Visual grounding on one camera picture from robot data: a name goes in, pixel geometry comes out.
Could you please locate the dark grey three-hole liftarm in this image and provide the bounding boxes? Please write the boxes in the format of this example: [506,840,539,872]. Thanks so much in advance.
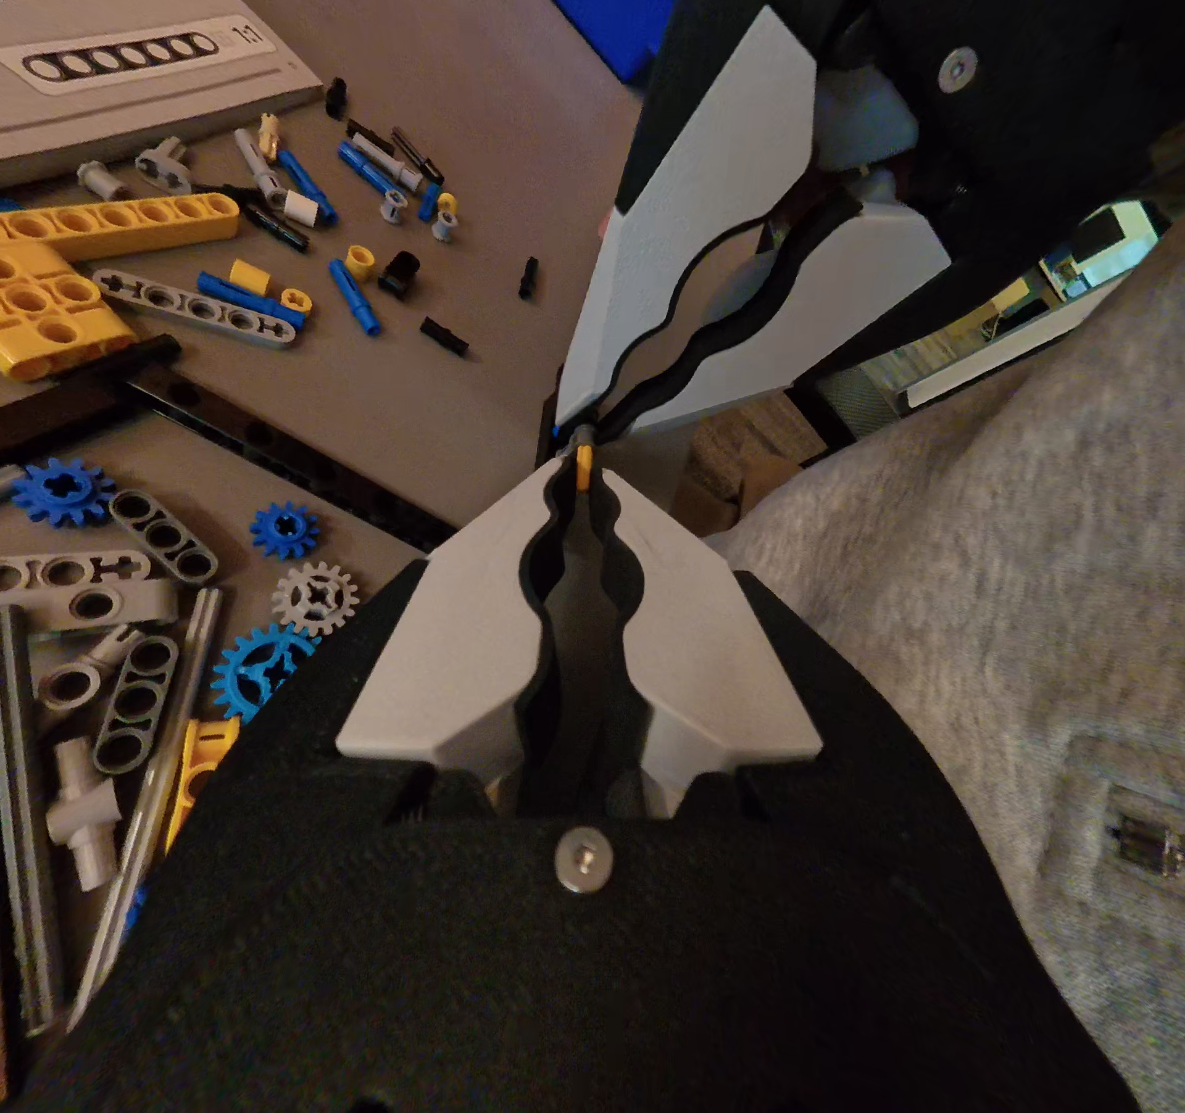
[109,489,221,586]
[93,636,180,777]

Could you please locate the blue long axle pin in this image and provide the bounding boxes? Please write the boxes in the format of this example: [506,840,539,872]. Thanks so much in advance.
[197,271,314,326]

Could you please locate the thin black lego axle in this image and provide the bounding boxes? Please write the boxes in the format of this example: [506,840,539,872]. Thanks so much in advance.
[391,126,446,186]

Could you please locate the grey lego axle pin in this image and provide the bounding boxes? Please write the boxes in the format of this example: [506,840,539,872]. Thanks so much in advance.
[234,127,289,208]

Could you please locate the yellow long lego beam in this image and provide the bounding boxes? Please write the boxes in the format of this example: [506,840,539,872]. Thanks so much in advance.
[0,193,242,268]

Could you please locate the black lego bar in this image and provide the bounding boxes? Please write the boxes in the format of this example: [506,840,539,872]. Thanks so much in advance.
[0,335,182,467]

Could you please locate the black long lego beam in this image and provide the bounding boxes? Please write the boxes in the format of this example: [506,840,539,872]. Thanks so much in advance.
[124,364,465,550]

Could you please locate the light grey thin five-hole liftarm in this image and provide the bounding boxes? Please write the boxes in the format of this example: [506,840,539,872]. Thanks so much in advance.
[93,268,299,349]

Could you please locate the grey lego axle connector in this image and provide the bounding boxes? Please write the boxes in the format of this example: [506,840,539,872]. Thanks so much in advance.
[38,624,149,715]

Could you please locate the grey lego lever piece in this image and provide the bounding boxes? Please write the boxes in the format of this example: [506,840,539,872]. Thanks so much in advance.
[134,136,194,196]

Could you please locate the grey and black long pin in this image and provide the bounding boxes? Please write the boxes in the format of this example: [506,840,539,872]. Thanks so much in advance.
[345,118,424,194]

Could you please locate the light grey thick liftarm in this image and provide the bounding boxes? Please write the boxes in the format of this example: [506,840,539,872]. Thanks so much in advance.
[0,578,180,634]

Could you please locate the dark grey long axle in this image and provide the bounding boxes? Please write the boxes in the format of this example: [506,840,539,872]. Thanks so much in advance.
[0,604,65,1036]

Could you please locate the silver long axle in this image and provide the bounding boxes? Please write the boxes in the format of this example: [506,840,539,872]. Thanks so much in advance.
[67,588,223,1036]

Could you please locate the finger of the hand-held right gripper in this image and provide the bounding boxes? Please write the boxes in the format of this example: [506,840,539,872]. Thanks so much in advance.
[555,5,820,434]
[597,190,955,441]

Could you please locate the yellow lego piece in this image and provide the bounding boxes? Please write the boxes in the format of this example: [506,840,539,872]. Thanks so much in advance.
[164,718,241,855]

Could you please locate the yellow angled lego beam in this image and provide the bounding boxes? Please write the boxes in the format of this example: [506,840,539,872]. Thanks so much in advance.
[0,238,140,384]

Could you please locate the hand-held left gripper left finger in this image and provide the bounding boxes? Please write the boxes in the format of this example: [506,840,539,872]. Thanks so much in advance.
[336,464,568,795]

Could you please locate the light grey thin slotted liftarm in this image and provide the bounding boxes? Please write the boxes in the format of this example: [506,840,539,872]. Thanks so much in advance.
[0,550,151,596]

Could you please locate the white lego cross connector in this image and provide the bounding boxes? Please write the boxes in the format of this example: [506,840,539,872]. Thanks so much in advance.
[45,738,122,893]

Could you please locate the black long lego pin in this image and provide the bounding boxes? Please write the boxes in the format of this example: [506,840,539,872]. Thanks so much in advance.
[195,183,310,254]

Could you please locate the small blue lego gear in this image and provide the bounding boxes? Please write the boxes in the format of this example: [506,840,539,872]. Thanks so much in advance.
[11,458,116,527]
[250,501,320,561]

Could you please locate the grey lego gear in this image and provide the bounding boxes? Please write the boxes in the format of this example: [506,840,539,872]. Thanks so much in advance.
[271,562,360,637]

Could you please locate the small black lego assembly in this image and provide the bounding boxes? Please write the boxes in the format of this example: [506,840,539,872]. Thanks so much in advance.
[554,424,601,522]

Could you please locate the grey sweatpants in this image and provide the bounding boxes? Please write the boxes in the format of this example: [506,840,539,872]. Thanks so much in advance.
[704,224,1185,1113]

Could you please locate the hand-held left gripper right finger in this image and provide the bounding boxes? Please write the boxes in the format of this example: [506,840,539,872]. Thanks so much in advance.
[593,469,824,819]

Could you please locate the large blue lego gear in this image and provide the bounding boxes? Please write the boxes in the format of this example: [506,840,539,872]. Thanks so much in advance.
[211,624,320,726]

